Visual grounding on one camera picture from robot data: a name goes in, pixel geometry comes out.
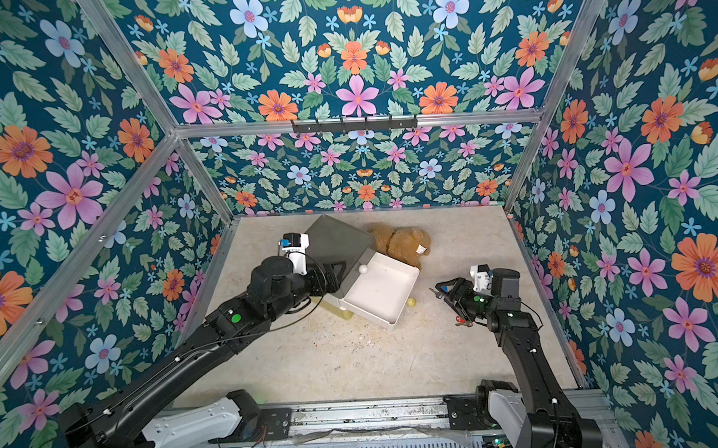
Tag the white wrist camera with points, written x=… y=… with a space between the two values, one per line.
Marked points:
x=481 y=277
x=293 y=246

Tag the brown teddy bear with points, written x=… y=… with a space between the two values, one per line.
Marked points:
x=404 y=244

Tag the white drawer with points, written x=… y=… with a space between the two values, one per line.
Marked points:
x=381 y=295

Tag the white yellow drawer cabinet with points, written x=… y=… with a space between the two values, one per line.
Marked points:
x=332 y=304

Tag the aluminium front rail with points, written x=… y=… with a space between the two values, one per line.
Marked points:
x=381 y=423

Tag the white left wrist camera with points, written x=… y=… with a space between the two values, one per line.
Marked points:
x=293 y=246

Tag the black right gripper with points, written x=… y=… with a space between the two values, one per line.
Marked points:
x=458 y=298

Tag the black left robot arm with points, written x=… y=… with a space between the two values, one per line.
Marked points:
x=128 y=419

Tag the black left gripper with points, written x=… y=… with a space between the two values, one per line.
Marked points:
x=330 y=285

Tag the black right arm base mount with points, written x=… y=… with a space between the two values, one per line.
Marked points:
x=470 y=412

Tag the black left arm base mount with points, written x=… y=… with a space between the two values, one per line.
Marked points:
x=257 y=422

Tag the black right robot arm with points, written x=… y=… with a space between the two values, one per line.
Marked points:
x=535 y=412

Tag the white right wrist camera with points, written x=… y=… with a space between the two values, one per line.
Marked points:
x=481 y=277

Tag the black hook rail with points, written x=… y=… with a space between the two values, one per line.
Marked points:
x=346 y=125

